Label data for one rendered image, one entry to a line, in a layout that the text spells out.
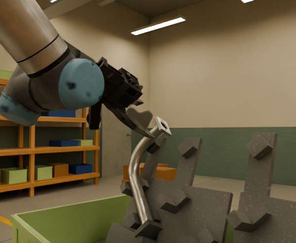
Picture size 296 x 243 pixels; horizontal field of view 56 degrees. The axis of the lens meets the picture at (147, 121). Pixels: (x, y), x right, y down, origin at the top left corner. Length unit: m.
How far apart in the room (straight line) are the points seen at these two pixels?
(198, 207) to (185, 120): 7.14
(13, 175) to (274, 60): 5.76
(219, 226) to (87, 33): 6.79
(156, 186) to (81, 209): 0.22
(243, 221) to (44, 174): 5.25
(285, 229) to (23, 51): 0.48
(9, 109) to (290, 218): 0.50
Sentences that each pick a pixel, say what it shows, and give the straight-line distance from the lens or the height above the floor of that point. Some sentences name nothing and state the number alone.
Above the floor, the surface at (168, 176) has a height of 0.32.
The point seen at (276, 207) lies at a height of 1.03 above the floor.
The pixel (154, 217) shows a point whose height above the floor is 0.96.
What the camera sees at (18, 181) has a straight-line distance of 5.43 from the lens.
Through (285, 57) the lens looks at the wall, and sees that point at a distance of 6.91.
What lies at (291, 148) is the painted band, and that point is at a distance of 6.71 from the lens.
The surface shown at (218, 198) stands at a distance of 0.61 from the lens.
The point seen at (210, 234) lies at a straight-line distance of 0.58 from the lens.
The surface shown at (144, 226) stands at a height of 0.95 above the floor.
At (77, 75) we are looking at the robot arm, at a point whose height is 1.24.
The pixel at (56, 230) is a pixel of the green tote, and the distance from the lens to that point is 0.81.
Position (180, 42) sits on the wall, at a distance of 8.19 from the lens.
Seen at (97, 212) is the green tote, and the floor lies 0.92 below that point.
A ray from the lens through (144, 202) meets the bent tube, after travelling 0.69.
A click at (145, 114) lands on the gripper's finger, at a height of 1.19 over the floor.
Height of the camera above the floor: 1.16
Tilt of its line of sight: 2 degrees up
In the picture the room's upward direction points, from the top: straight up
